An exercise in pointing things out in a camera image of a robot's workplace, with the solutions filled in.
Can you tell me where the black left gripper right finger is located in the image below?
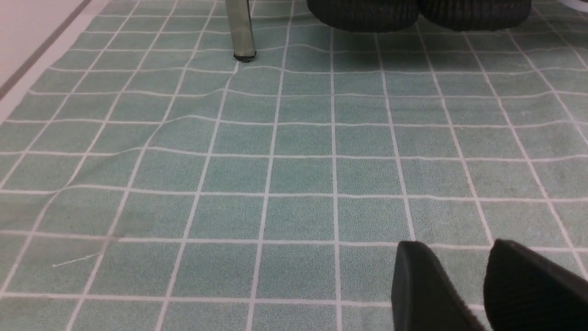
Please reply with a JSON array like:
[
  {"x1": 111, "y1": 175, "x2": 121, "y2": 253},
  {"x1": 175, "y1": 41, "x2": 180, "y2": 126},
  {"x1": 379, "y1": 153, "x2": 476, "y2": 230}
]
[{"x1": 483, "y1": 239, "x2": 588, "y2": 331}]

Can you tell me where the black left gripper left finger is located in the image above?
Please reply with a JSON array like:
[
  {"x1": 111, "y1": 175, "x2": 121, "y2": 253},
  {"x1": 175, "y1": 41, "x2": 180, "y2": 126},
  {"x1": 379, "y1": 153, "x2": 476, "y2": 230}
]
[{"x1": 391, "y1": 241, "x2": 485, "y2": 331}]

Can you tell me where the metal rack leg left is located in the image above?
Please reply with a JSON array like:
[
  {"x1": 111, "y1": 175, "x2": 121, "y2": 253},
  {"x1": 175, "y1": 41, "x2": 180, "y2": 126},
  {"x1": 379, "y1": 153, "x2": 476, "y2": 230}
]
[{"x1": 225, "y1": 0, "x2": 256, "y2": 63}]

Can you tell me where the green grid floor mat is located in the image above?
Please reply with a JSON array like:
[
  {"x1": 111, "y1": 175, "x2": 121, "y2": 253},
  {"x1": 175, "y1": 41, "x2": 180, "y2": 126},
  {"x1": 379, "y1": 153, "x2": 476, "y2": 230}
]
[{"x1": 1, "y1": 0, "x2": 587, "y2": 331}]

